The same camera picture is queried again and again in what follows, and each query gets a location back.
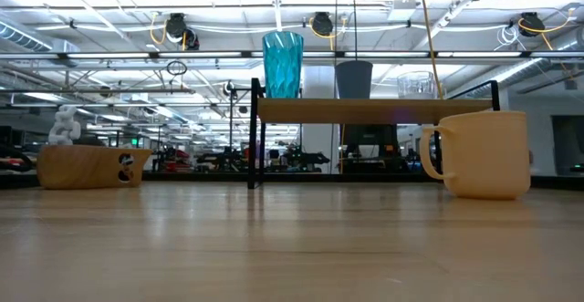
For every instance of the black monitor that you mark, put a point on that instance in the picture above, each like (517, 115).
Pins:
(369, 135)

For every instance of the grey-blue ribbed cup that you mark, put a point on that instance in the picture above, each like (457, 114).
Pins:
(353, 79)

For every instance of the blue faceted plastic tumbler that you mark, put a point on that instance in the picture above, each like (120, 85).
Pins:
(283, 65)

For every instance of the clear glass cup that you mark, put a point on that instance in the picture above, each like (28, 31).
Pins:
(416, 86)

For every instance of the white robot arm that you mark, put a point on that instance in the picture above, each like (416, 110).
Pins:
(64, 126)

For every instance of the wooden shelf with black frame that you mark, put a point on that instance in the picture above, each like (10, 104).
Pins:
(365, 111)

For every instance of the small black ceiling reel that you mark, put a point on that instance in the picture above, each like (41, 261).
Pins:
(228, 87)

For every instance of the black background robot arm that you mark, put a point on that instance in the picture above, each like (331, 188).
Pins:
(305, 158)

